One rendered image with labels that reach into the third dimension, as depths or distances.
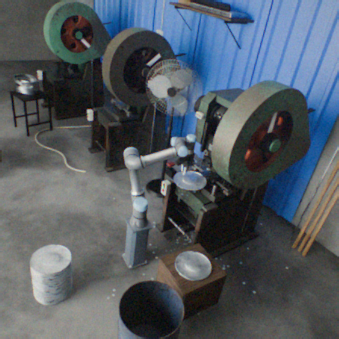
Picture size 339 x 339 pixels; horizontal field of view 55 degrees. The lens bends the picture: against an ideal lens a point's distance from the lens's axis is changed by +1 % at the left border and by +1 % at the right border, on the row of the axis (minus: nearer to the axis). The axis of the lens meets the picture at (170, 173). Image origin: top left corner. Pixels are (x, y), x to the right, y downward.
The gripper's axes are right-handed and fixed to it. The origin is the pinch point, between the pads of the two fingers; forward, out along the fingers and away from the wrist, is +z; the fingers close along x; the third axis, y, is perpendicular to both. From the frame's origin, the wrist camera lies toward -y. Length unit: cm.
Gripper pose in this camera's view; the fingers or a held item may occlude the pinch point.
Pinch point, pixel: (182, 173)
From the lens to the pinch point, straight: 275.2
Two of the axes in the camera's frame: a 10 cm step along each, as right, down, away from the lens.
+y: 8.1, -2.1, 5.4
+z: -1.4, 8.4, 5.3
